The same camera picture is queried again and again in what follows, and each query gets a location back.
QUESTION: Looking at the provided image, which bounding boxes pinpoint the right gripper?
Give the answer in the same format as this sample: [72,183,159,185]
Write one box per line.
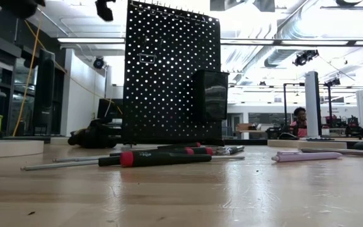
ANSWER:
[209,0,275,13]

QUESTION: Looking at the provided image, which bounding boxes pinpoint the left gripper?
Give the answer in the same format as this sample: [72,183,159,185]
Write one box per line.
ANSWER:
[95,0,117,23]

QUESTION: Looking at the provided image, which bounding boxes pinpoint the black perforated peg board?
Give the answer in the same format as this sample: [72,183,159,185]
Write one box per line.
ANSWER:
[120,0,230,146]

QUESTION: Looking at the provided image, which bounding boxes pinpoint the small black-handled tool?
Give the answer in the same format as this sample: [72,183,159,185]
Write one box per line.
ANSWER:
[214,145,246,156]

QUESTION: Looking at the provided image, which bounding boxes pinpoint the lilac pen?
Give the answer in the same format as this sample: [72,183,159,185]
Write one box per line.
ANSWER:
[270,151,343,163]

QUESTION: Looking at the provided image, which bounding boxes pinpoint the silver double prong peg hook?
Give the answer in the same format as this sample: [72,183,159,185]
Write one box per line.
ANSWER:
[138,36,165,64]

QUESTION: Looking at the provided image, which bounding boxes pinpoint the black peg board bin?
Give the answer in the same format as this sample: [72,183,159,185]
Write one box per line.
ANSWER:
[190,69,230,122]

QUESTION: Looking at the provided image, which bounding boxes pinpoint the black monitor on desk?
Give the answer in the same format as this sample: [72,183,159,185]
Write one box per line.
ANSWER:
[96,98,124,120]

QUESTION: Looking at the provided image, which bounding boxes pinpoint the black ceiling spotlight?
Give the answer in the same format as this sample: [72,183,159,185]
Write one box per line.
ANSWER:
[292,49,320,67]

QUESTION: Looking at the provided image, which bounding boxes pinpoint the long ceiling light bar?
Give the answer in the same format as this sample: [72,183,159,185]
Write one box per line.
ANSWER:
[221,38,363,47]

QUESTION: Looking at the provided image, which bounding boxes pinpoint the black yellow hand tool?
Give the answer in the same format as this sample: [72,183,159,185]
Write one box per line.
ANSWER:
[67,117,122,149]

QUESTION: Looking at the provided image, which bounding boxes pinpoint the person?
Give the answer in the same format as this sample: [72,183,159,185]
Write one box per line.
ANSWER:
[289,107,308,138]

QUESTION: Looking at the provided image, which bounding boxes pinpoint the slim silver tool bar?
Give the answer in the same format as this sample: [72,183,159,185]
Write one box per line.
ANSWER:
[300,147,363,158]

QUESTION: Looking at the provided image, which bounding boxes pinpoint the long silver wire tool rack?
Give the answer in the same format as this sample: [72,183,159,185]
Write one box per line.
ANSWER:
[129,0,216,25]

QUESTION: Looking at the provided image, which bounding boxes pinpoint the round black ceiling camera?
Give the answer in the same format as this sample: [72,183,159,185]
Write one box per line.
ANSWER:
[92,55,106,70]

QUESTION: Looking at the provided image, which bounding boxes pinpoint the yellow cable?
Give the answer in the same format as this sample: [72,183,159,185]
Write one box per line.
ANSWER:
[12,18,124,137]

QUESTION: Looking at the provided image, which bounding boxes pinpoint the black tube stand frame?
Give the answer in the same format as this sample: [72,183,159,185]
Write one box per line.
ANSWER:
[282,82,335,129]

